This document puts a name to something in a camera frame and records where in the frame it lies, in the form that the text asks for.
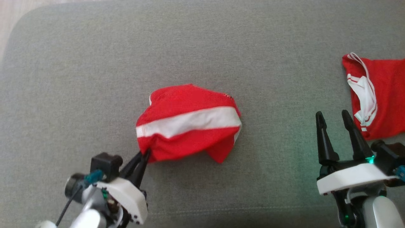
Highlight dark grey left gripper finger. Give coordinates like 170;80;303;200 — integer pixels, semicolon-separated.
120;152;143;179
133;149;151;187

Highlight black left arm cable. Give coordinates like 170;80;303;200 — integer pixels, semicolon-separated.
55;187;80;227

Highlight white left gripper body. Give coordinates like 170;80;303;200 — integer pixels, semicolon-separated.
95;177;148;225

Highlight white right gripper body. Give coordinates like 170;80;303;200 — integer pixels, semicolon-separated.
316;157;399;195

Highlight red shorts with white stripe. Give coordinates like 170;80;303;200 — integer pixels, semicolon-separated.
135;83;242;164

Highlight red Bulls 23 jersey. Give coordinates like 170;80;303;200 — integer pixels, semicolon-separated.
342;52;405;141

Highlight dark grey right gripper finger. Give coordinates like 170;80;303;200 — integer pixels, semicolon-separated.
315;111;340;166
342;110;374;160

